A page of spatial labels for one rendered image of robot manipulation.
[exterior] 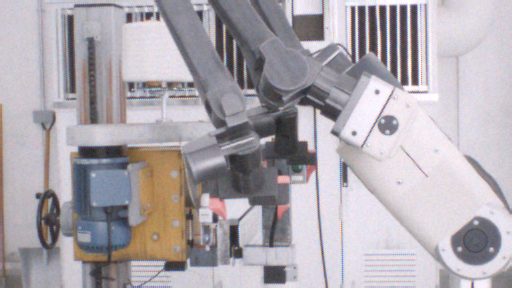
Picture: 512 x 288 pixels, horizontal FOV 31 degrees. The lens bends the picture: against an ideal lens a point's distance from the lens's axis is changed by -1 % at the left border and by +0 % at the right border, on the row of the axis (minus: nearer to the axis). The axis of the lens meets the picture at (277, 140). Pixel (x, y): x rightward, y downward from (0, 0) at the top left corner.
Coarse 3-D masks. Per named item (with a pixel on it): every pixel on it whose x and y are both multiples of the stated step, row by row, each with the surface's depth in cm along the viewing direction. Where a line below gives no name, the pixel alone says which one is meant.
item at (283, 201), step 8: (280, 176) 165; (280, 184) 163; (288, 184) 163; (280, 192) 162; (288, 192) 162; (256, 200) 160; (264, 200) 160; (272, 200) 160; (280, 200) 161; (288, 200) 160; (280, 208) 162; (280, 216) 166
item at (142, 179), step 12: (132, 168) 240; (144, 168) 250; (132, 180) 240; (144, 180) 248; (132, 192) 240; (144, 192) 248; (132, 204) 240; (144, 204) 248; (120, 216) 241; (132, 216) 240; (144, 216) 252
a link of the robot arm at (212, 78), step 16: (160, 0) 160; (176, 0) 160; (176, 16) 159; (192, 16) 160; (176, 32) 159; (192, 32) 159; (192, 48) 158; (208, 48) 158; (192, 64) 157; (208, 64) 157; (208, 80) 155; (224, 80) 156; (208, 96) 154; (240, 96) 155; (208, 112) 159
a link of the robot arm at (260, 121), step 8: (264, 104) 211; (248, 112) 210; (256, 112) 210; (264, 112) 211; (256, 120) 208; (264, 120) 208; (272, 120) 209; (248, 128) 209; (256, 128) 207; (264, 128) 208; (272, 128) 209; (264, 136) 210
